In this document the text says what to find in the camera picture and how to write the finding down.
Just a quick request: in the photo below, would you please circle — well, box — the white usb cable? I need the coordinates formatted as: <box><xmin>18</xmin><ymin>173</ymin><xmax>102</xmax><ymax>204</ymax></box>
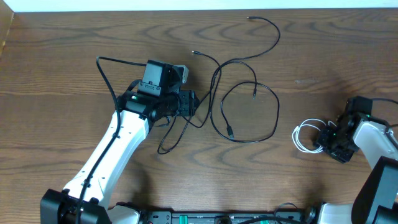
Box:
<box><xmin>291</xmin><ymin>118</ymin><xmax>338</xmax><ymax>154</ymax></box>

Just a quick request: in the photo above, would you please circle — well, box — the black usb cable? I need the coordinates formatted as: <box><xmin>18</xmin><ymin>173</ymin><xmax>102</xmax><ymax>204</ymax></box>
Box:
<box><xmin>157</xmin><ymin>16</ymin><xmax>282</xmax><ymax>156</ymax></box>
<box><xmin>192</xmin><ymin>50</ymin><xmax>280</xmax><ymax>144</ymax></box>

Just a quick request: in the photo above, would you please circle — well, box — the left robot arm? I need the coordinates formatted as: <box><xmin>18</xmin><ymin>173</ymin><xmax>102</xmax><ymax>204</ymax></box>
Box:
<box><xmin>40</xmin><ymin>60</ymin><xmax>199</xmax><ymax>223</ymax></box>

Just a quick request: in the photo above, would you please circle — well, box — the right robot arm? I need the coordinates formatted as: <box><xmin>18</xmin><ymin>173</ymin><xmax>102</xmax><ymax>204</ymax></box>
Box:
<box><xmin>315</xmin><ymin>96</ymin><xmax>397</xmax><ymax>224</ymax></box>

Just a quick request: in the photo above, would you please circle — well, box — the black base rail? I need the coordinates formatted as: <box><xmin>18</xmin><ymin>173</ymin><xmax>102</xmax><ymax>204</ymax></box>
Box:
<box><xmin>138</xmin><ymin>211</ymin><xmax>304</xmax><ymax>224</ymax></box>

